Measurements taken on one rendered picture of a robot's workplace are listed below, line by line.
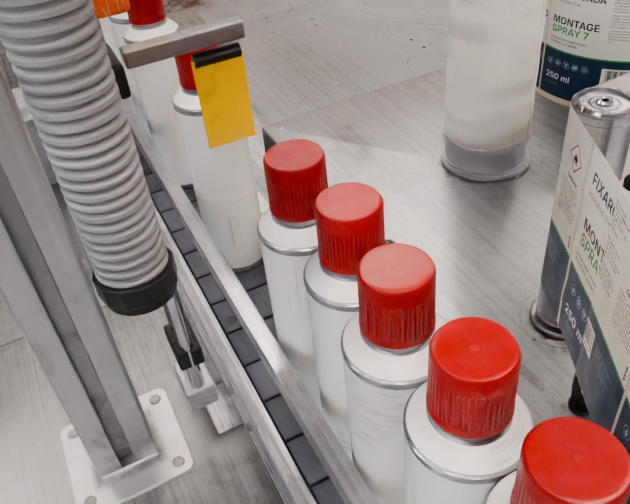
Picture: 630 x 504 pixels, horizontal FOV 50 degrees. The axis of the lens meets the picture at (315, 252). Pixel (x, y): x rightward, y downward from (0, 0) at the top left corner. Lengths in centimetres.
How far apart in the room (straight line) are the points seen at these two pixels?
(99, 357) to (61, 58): 26
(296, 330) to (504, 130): 33
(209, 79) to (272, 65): 68
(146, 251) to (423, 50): 85
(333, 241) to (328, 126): 48
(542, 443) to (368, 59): 88
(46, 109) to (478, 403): 18
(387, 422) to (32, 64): 21
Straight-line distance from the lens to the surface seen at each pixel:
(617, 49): 80
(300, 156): 36
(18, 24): 24
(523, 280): 59
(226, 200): 55
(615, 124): 44
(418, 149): 74
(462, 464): 27
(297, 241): 37
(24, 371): 66
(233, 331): 55
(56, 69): 24
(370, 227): 31
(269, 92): 100
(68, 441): 59
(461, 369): 25
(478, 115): 66
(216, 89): 40
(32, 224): 39
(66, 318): 45
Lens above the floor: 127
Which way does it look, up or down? 40 degrees down
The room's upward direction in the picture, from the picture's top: 7 degrees counter-clockwise
